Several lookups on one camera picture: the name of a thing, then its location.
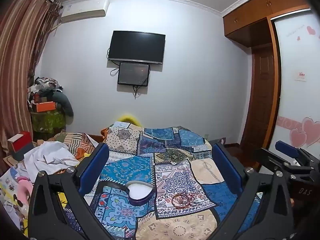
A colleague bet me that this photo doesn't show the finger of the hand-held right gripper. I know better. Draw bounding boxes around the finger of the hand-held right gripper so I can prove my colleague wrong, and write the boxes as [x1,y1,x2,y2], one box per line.
[253,148,294,174]
[275,141,316,167]

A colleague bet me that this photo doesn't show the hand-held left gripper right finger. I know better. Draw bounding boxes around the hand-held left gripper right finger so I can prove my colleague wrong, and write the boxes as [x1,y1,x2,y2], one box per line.
[210,142,294,240]

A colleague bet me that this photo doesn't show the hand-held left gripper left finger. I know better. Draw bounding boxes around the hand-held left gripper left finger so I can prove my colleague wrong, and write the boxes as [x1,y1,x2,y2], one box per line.
[27,142,137,240]

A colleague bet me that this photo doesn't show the thin brown bracelet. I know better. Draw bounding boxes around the thin brown bracelet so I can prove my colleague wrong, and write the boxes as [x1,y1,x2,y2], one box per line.
[180,192,198,205]

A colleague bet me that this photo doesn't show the heart-shaped jewelry box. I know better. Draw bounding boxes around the heart-shaped jewelry box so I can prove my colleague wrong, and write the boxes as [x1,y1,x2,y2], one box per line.
[125,181,156,207]

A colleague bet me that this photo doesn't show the red beaded bracelet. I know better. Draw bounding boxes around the red beaded bracelet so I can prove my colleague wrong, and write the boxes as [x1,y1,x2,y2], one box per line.
[171,194,190,207]

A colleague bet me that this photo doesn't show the striped orange quilt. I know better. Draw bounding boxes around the striped orange quilt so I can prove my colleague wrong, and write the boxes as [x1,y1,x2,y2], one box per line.
[47,131,100,161]

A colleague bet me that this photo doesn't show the white crumpled cloth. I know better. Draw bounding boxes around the white crumpled cloth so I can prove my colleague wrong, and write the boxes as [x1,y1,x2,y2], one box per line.
[24,141,81,176]

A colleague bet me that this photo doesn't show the patchwork patterned blanket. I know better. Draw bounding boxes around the patchwork patterned blanket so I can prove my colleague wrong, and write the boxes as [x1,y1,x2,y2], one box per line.
[47,121,263,240]

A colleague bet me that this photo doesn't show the yellow plush item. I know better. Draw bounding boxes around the yellow plush item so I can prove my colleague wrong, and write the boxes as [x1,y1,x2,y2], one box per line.
[119,114,142,127]

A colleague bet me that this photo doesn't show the brown wooden room door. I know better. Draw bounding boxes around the brown wooden room door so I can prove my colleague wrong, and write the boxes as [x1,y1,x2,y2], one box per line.
[247,45,275,153]

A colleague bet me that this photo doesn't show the green patterned cloth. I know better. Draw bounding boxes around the green patterned cloth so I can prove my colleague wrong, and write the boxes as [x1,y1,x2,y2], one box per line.
[30,109,67,133]

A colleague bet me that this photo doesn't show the red white paper sticker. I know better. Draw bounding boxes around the red white paper sticker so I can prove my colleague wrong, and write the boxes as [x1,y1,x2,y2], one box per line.
[294,70,307,82]

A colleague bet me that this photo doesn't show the pink plush toy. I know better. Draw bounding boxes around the pink plush toy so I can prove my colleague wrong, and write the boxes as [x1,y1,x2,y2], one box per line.
[15,176,34,207]

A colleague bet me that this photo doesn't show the orange box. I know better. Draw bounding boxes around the orange box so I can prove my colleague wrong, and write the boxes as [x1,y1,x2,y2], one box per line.
[35,101,56,112]

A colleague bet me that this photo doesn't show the red and white box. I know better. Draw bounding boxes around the red and white box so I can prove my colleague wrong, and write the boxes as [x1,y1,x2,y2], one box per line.
[7,131,34,161]

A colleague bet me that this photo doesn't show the cartoon printed bag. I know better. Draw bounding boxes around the cartoon printed bag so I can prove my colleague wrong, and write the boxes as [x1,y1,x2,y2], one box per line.
[0,165,34,232]

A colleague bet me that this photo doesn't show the white heart-print sliding door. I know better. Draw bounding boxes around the white heart-print sliding door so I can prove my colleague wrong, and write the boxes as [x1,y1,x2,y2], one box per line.
[274,9,320,152]

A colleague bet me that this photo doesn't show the pile of clothes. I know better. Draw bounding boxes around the pile of clothes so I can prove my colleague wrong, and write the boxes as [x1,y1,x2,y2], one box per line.
[27,77,64,105]

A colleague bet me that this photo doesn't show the striped pink brown curtain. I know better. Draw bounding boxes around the striped pink brown curtain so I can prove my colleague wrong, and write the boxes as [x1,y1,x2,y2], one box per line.
[0,0,63,160]

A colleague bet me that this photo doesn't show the wooden wardrobe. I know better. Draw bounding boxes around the wooden wardrobe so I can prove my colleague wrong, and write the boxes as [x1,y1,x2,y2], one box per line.
[222,0,313,170]

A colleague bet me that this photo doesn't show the white air conditioner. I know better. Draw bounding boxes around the white air conditioner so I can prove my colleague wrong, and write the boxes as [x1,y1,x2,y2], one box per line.
[61,0,110,23]

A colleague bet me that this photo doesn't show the black hanging screen cable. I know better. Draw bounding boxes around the black hanging screen cable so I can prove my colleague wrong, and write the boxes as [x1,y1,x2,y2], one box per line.
[132,84,148,98]

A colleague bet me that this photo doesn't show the small black wall screen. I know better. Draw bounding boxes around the small black wall screen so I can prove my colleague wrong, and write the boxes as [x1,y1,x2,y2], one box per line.
[117,62,150,86]

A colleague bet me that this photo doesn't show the black wall television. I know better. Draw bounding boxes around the black wall television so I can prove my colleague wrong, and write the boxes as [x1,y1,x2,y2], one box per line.
[107,30,166,65]

